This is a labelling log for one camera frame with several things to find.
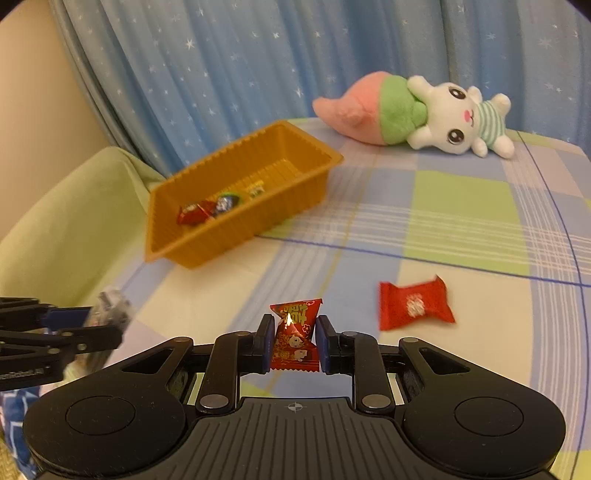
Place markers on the light green cloth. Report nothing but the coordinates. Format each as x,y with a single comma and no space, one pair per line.
69,230

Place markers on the long red snack packet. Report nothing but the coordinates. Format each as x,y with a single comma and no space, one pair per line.
191,214

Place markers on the blue patterned cloth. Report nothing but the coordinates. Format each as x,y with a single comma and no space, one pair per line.
18,415

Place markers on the checkered tablecloth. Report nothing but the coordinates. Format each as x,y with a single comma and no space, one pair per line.
461,221

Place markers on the green peanut snack packet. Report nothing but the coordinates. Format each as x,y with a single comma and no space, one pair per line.
228,201

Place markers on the blue starry curtain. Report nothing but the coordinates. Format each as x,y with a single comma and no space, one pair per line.
231,69

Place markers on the small red candy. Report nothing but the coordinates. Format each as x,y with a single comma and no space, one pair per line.
295,341

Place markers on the small yellow candy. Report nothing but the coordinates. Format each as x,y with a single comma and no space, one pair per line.
256,189

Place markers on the large red snack packet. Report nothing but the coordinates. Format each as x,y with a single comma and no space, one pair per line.
415,304

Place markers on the orange plastic tray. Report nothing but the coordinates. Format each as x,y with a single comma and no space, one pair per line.
286,152

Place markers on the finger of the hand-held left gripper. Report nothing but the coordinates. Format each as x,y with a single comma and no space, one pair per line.
92,339
64,317

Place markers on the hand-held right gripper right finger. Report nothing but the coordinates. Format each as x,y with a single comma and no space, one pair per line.
323,344

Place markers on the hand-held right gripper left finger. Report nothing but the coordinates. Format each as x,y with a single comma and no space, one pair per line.
268,344

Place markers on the white bunny plush toy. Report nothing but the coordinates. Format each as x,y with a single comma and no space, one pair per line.
448,124

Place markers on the grey clear snack packet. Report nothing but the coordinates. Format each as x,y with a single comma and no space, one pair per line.
113,307

